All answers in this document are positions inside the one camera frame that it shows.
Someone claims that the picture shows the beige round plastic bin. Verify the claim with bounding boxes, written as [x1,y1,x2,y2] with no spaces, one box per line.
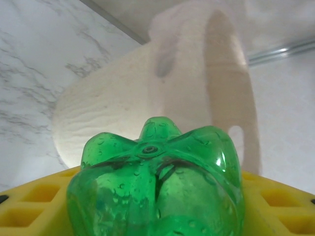
[51,0,263,177]

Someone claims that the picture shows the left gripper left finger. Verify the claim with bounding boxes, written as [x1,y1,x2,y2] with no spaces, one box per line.
[0,167,83,236]

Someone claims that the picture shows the green plastic bottle yellow cap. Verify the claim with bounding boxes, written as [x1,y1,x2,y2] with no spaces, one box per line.
[66,117,244,236]

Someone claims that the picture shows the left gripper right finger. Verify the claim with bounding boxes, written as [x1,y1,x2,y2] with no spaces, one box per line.
[241,171,315,236]

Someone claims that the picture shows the aluminium table edge rail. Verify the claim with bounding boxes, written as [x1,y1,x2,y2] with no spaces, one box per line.
[248,40,315,66]

